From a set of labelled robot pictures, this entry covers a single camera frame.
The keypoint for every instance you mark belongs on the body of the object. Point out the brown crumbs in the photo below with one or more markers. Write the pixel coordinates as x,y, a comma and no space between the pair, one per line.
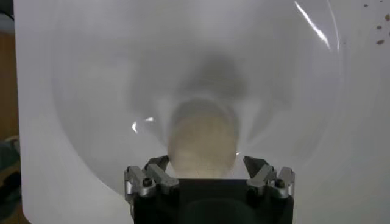
380,42

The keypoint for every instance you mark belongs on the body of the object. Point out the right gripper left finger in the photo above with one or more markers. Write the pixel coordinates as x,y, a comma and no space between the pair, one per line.
161,178

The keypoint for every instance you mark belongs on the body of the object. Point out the white steamed baozi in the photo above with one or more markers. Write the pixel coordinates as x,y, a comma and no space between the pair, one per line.
202,143

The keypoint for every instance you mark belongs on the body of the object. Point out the large white plate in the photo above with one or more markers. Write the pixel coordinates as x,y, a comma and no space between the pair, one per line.
106,76

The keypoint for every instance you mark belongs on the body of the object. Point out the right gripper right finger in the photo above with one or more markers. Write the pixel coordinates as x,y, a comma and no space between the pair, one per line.
263,176

